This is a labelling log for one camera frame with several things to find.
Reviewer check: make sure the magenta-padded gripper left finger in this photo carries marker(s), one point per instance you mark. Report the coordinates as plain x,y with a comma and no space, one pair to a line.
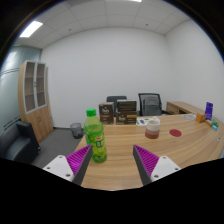
60,165

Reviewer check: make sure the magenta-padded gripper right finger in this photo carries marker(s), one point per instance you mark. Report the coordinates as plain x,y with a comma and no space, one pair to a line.
163,165

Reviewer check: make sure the green drink bottle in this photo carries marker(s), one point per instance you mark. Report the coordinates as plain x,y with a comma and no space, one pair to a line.
95,140

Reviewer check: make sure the flat round red coaster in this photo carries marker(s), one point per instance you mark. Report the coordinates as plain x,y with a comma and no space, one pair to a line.
175,133

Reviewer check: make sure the dark mesh waste bin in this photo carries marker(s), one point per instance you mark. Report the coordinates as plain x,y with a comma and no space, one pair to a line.
76,130

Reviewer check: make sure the white and brown cup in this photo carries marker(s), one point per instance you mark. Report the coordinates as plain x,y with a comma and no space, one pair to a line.
152,128

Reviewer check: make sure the white printed sticker sheet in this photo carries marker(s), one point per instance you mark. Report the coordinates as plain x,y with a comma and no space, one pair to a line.
142,121

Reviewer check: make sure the black leather armchair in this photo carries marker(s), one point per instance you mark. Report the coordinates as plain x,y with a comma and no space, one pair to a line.
16,141

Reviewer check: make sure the wooden shelf cabinet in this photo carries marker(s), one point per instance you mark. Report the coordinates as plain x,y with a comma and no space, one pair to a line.
38,120

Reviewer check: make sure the round clear coiled disc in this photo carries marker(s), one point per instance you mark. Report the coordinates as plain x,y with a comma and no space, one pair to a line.
189,117

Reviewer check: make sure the wide brown cardboard box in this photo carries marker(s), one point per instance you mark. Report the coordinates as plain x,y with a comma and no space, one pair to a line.
126,119

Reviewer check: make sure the small orange box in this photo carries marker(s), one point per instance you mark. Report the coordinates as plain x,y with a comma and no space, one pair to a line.
200,118

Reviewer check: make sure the wooden side desk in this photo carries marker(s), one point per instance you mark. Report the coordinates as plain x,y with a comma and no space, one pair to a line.
180,107

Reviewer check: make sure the small white round cap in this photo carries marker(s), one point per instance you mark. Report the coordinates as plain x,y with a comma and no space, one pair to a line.
219,138

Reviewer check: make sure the small yellow box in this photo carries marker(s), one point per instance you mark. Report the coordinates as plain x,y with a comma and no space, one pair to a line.
208,122

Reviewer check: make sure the black mesh office chair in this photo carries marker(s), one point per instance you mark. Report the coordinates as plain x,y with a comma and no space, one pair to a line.
150,104

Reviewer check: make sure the small green box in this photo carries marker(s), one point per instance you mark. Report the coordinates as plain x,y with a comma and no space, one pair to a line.
215,124

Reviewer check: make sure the dark brown flat box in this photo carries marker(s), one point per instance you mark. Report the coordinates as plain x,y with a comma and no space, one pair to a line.
126,106

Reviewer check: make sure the purple upright box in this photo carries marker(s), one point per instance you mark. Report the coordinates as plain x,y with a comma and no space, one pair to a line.
209,110

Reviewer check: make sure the dark grey office chair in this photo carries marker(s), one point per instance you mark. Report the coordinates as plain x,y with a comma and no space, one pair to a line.
116,99

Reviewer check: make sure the rectangular ceiling light panel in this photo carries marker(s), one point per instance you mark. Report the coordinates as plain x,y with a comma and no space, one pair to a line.
31,29

